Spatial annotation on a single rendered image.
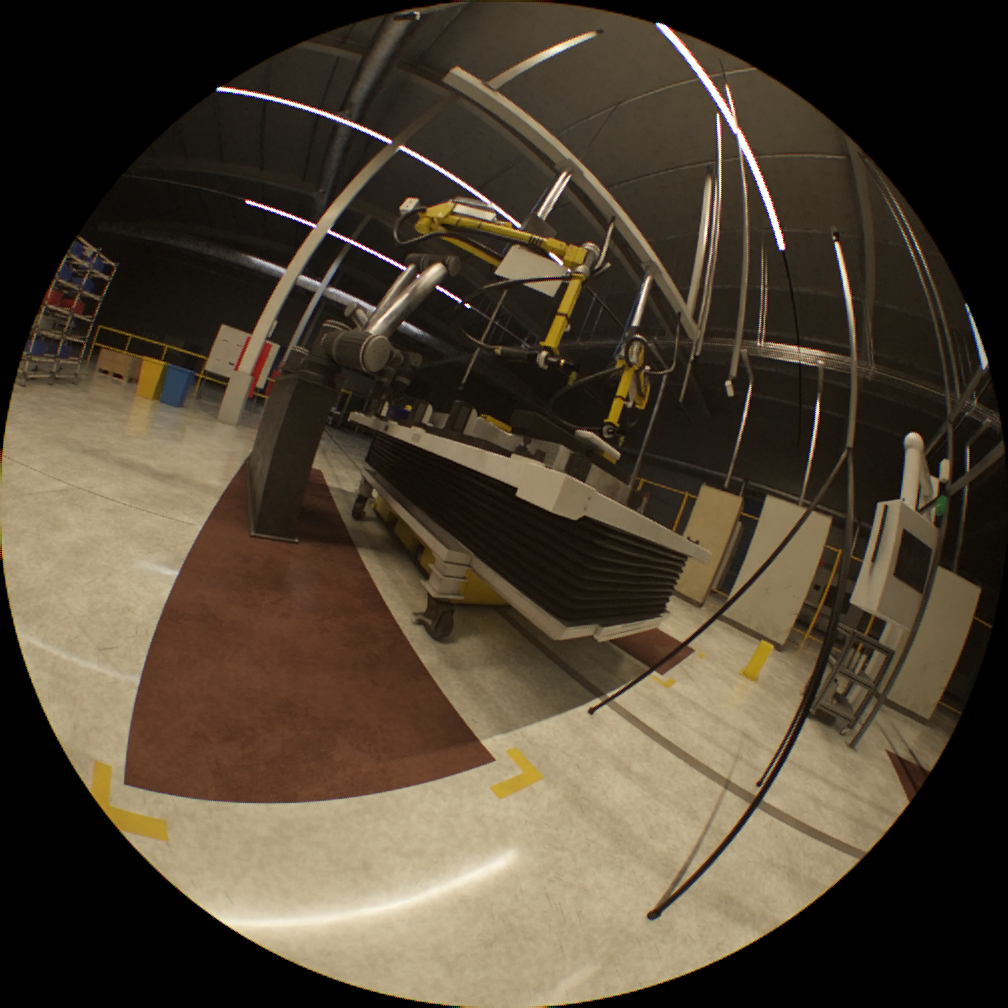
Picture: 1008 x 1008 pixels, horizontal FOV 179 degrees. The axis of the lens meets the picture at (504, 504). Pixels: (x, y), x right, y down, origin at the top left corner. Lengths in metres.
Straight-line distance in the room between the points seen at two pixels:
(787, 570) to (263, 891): 5.66
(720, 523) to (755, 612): 1.58
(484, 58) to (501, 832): 11.57
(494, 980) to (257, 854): 0.49
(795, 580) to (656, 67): 10.45
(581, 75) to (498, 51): 2.08
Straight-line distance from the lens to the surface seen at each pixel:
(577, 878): 0.97
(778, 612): 5.48
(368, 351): 1.66
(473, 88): 2.96
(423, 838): 0.87
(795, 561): 5.49
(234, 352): 9.43
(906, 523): 2.94
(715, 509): 5.78
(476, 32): 10.66
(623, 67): 9.87
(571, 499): 0.75
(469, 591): 1.82
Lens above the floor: 0.79
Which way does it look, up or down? 5 degrees down
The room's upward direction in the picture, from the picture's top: 22 degrees clockwise
